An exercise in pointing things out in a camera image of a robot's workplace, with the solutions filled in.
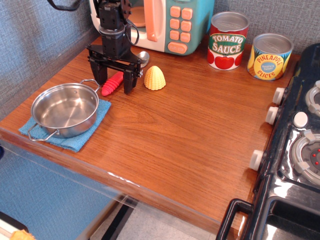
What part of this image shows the black toy stove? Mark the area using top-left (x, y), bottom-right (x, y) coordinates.
top-left (216, 43), bottom-right (320, 240)

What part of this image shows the tomato sauce can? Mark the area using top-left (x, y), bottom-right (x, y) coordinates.
top-left (207, 11), bottom-right (250, 71)

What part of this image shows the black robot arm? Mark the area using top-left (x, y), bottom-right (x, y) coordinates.
top-left (86, 0), bottom-right (143, 94)

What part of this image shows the blue cloth mat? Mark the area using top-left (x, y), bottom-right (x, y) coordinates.
top-left (19, 99), bottom-right (112, 153)

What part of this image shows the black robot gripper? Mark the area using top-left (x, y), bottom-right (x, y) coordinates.
top-left (86, 33), bottom-right (143, 95)

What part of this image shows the teal toy microwave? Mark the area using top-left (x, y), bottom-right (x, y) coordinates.
top-left (89, 0), bottom-right (215, 56)

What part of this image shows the steel pan with handles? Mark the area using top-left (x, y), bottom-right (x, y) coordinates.
top-left (27, 79), bottom-right (100, 142)

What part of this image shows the pineapple slices can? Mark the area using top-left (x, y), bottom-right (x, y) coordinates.
top-left (247, 33), bottom-right (294, 81)

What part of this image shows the orange object bottom left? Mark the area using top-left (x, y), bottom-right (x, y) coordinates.
top-left (10, 229), bottom-right (35, 240)

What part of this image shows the red handled metal spoon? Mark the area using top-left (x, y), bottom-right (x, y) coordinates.
top-left (101, 51), bottom-right (150, 97)

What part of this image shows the yellow toy corn piece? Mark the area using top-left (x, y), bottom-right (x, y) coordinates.
top-left (144, 65), bottom-right (166, 91)

